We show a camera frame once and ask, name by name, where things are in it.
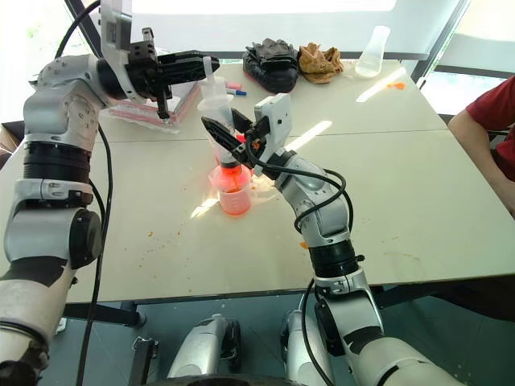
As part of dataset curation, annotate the brown crumpled cloth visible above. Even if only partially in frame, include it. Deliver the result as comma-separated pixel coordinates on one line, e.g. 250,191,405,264
296,41,345,85

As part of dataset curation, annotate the brown cardboard box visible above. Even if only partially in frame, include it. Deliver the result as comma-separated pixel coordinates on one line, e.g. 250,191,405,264
0,121,26,163

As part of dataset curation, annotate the silver right robot leg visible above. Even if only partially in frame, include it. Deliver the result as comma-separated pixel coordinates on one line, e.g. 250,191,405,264
279,308,336,386

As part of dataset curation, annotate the silver left robot leg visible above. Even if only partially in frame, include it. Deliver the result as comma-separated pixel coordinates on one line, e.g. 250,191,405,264
165,312,243,380

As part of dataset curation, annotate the empty clear plastic beaker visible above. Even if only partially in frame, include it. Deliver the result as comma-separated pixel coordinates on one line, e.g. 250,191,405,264
248,175,280,203

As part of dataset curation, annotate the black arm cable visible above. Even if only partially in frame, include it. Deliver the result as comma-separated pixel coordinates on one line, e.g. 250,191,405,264
53,0,114,386
242,134,355,232

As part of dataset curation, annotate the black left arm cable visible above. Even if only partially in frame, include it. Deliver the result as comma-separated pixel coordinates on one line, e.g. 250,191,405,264
53,0,114,386

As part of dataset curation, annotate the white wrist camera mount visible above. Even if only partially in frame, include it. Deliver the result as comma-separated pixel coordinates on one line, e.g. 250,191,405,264
253,92,292,162
99,0,134,102

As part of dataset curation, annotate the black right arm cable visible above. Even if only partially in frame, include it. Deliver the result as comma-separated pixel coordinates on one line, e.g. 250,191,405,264
242,134,355,232

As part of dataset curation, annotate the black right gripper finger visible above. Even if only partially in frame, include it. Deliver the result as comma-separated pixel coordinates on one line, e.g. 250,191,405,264
200,115,245,161
230,108,256,134

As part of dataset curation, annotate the silver robot leg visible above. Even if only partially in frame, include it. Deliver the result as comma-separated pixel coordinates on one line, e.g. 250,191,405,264
279,308,336,386
165,312,243,380

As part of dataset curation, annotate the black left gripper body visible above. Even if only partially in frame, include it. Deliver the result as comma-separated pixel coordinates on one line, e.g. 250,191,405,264
125,27,174,120

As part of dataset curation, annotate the person in red shirt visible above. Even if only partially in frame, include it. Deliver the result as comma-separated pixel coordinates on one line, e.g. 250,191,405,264
447,73,515,221

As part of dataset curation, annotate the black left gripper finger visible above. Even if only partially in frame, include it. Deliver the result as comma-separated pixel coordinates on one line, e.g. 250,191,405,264
156,49,220,72
159,64,214,87

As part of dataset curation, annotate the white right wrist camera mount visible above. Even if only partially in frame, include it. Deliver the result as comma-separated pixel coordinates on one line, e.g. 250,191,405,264
253,92,292,162

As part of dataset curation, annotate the clear beaker with red liquid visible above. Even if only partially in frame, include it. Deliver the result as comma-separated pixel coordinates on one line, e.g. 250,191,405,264
207,162,255,216

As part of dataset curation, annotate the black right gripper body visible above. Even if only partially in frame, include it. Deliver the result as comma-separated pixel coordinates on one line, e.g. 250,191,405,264
232,120,271,178

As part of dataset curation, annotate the clear plastic syringe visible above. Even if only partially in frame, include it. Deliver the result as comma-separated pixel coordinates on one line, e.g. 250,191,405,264
196,55,241,170

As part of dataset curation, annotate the black metal table frame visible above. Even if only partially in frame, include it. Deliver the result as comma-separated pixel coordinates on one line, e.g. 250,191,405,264
60,281,515,329

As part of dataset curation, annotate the clear plastic measuring flask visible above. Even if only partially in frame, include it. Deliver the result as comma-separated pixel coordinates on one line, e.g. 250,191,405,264
353,25,392,79

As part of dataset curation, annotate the pink tray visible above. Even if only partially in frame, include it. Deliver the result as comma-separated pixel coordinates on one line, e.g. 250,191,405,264
99,81,203,135

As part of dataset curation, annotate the black crumpled glove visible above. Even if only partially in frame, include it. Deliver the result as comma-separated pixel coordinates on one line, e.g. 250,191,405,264
241,38,301,93

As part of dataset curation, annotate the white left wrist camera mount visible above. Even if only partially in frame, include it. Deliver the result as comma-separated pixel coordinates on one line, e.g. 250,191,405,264
99,0,134,102

